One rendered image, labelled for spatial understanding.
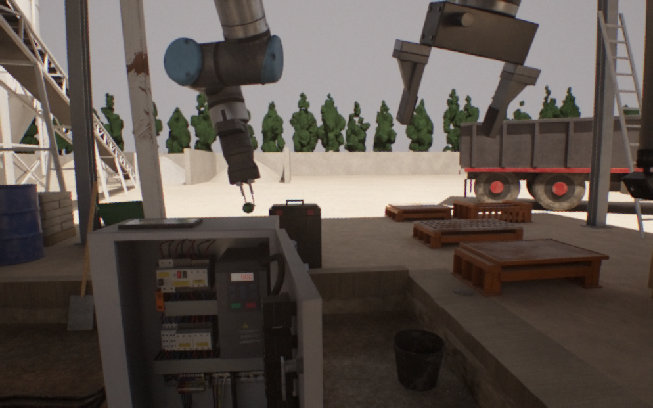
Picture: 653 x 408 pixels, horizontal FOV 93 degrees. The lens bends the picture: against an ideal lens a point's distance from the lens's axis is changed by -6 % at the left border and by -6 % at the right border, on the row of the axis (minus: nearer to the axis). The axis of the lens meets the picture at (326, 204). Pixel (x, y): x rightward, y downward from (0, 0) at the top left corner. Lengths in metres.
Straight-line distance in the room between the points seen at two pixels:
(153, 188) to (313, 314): 1.14
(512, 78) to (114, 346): 0.92
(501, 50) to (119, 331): 0.89
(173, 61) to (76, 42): 5.10
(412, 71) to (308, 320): 0.33
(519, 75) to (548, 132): 8.31
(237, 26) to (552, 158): 8.42
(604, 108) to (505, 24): 6.47
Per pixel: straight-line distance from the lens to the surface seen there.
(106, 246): 0.84
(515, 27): 0.50
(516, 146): 8.76
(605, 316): 3.02
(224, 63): 0.72
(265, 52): 0.69
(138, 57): 1.48
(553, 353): 2.33
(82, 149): 5.60
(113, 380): 0.96
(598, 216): 6.95
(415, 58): 0.46
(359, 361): 2.61
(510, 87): 0.53
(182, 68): 0.74
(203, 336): 0.95
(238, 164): 0.83
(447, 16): 0.46
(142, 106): 1.44
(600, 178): 6.89
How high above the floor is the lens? 1.38
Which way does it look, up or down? 6 degrees down
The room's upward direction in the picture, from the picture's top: 1 degrees counter-clockwise
